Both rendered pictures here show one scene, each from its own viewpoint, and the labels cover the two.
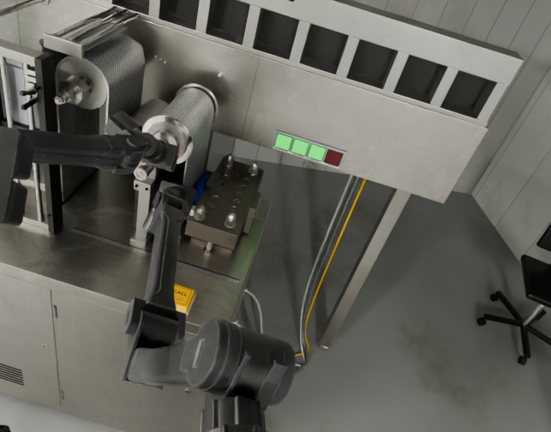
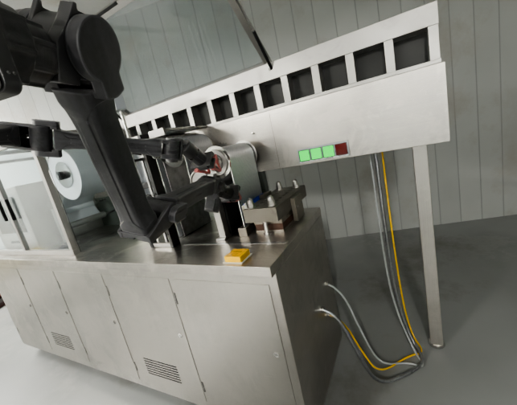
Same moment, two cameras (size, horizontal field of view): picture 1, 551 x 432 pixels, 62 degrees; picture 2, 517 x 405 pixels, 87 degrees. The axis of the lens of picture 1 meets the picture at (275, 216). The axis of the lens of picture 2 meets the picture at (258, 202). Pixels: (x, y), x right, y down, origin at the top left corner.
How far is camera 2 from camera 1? 0.74 m
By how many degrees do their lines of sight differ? 36
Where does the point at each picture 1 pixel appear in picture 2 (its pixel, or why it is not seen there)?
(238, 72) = (261, 126)
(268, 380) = (58, 18)
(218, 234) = (264, 212)
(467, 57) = (392, 26)
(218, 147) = not seen: hidden behind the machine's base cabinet
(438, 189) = (436, 131)
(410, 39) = (346, 42)
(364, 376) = (497, 370)
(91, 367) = (209, 348)
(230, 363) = (22, 11)
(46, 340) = (179, 329)
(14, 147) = not seen: outside the picture
